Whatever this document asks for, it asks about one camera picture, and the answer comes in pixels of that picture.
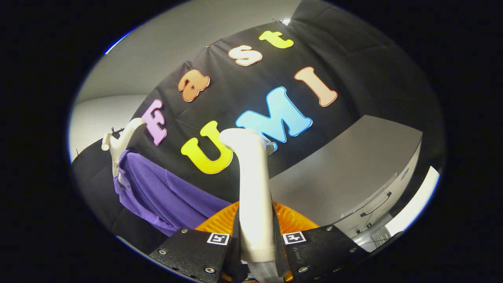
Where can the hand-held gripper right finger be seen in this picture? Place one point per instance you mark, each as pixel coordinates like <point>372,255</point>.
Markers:
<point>322,251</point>

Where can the grey cabinet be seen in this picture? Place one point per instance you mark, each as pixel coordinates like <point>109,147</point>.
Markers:
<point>346,169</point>

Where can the white clothes hanger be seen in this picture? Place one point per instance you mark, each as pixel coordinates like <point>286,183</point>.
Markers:
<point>125,137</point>

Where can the white flat panel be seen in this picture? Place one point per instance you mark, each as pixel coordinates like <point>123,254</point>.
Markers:
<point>416,200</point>

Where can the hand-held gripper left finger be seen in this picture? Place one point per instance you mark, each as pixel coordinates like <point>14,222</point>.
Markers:
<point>192,255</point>

